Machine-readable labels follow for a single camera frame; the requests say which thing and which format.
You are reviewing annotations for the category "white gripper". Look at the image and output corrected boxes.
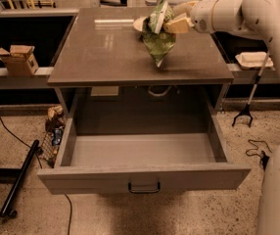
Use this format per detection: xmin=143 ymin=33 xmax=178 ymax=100
xmin=163 ymin=0 xmax=218 ymax=34

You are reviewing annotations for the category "green jalapeno chip bag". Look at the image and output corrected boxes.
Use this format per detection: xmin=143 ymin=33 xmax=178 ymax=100
xmin=142 ymin=0 xmax=176 ymax=68

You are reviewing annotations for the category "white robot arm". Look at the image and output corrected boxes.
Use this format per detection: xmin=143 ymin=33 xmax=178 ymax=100
xmin=163 ymin=0 xmax=280 ymax=235

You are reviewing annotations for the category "grey counter cabinet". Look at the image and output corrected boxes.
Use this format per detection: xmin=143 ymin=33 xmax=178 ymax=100
xmin=48 ymin=7 xmax=233 ymax=119

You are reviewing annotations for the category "grey open drawer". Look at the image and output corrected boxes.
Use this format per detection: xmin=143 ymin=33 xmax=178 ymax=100
xmin=38 ymin=114 xmax=251 ymax=194

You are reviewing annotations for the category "white paper bowl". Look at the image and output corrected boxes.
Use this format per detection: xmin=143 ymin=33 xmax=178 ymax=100
xmin=133 ymin=17 xmax=146 ymax=31

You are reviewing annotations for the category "white foam tray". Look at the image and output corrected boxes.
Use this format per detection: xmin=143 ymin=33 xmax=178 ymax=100
xmin=235 ymin=52 xmax=266 ymax=70

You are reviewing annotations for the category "grabber reacher tool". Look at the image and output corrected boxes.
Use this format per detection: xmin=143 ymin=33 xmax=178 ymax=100
xmin=231 ymin=51 xmax=271 ymax=128

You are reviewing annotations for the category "brown cardboard box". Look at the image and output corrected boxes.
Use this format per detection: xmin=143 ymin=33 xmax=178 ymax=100
xmin=0 ymin=45 xmax=38 ymax=77

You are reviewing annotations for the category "black pole on floor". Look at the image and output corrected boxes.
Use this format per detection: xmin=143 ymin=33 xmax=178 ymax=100
xmin=0 ymin=140 xmax=39 ymax=218

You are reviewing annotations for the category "wire basket with snacks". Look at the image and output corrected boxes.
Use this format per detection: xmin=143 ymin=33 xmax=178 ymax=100
xmin=39 ymin=105 xmax=66 ymax=167

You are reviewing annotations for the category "black drawer handle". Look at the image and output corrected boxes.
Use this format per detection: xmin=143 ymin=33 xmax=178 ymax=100
xmin=127 ymin=182 xmax=161 ymax=194

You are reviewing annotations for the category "black floor cable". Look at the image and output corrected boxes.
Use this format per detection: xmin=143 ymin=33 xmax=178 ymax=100
xmin=0 ymin=98 xmax=73 ymax=235

